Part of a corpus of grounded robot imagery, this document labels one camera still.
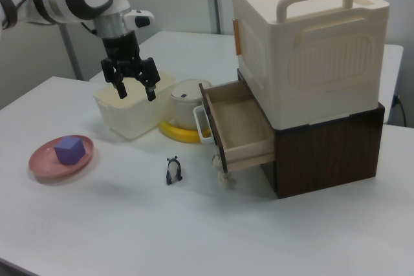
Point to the panda figurine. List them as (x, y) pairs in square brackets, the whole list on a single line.
[(173, 171)]

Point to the cream plastic storage box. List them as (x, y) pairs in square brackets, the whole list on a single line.
[(323, 62)]

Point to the yellow toy banana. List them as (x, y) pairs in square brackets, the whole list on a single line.
[(178, 133)]

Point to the pink plate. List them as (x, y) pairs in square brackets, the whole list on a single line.
[(42, 163)]

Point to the crumpled white paper ball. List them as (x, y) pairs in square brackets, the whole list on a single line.
[(226, 180), (216, 161)]

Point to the purple cube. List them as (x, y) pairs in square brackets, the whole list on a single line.
[(69, 151)]

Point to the cream open plastic bin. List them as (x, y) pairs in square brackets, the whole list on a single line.
[(129, 121)]

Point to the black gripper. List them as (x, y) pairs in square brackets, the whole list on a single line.
[(124, 53)]

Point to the small cream lidded container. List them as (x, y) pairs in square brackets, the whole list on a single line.
[(184, 111)]

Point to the dark wood drawer cabinet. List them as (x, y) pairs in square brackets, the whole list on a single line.
[(323, 150)]

